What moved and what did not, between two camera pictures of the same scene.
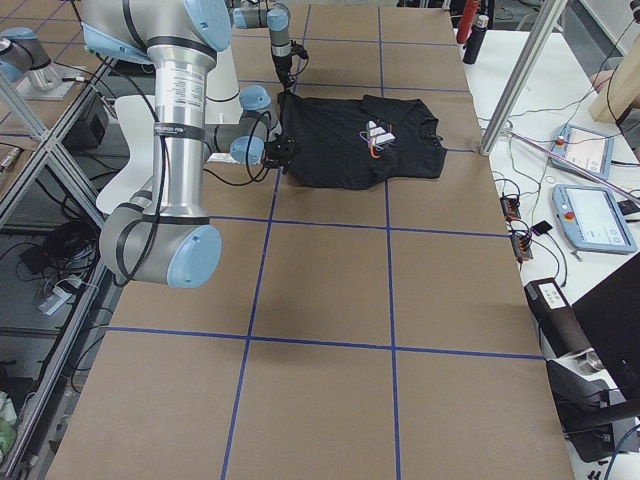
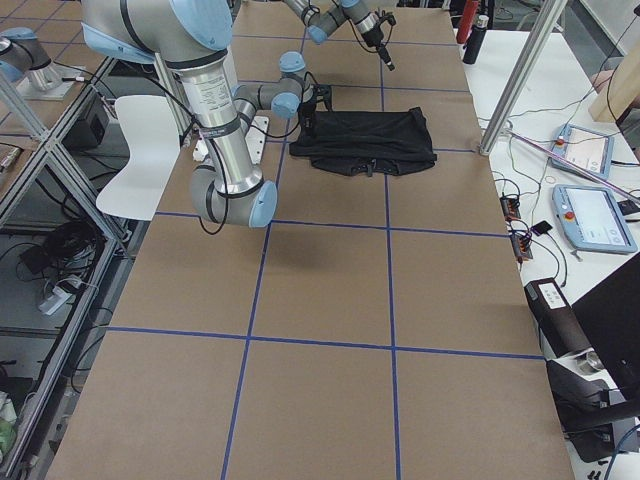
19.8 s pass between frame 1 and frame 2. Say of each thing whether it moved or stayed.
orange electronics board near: stayed
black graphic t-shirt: moved
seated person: stayed
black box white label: stayed
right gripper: moved
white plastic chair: stayed
